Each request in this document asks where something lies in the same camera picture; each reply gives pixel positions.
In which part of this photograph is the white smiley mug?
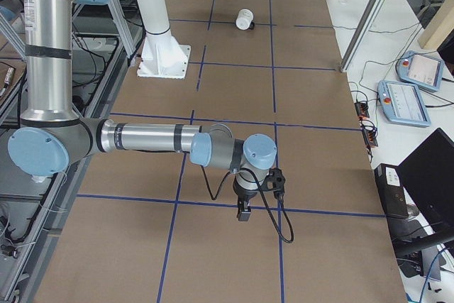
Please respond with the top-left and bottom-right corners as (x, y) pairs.
(236, 9), (255, 31)

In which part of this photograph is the aluminium side rail frame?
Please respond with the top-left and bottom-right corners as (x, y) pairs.
(1, 0), (140, 302)

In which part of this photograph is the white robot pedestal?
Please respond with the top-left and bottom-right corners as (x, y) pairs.
(137, 0), (191, 79)

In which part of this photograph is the black monitor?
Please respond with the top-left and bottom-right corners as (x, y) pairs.
(394, 128), (453, 257)

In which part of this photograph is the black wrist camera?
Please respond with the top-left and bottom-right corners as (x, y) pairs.
(262, 167), (286, 200)

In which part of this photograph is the black computer box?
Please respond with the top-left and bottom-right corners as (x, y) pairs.
(374, 163), (409, 219)

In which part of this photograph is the near blue teach pendant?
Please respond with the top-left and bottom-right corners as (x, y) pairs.
(377, 80), (431, 128)

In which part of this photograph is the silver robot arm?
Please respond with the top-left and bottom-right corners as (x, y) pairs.
(8, 0), (284, 221)

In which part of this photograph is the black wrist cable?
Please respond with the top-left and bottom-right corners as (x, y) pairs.
(201, 166), (294, 245)

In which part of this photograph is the far blue teach pendant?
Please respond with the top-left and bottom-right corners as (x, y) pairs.
(396, 50), (445, 92)

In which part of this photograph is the blue teach pendant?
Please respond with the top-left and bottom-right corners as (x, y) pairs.
(396, 50), (445, 92)
(377, 80), (431, 128)

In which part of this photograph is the orange black connector box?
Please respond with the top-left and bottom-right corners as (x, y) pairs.
(355, 101), (370, 120)

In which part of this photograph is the aluminium frame post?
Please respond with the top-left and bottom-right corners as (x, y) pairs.
(340, 0), (384, 72)

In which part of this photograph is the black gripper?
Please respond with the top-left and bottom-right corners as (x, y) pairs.
(233, 179), (256, 221)

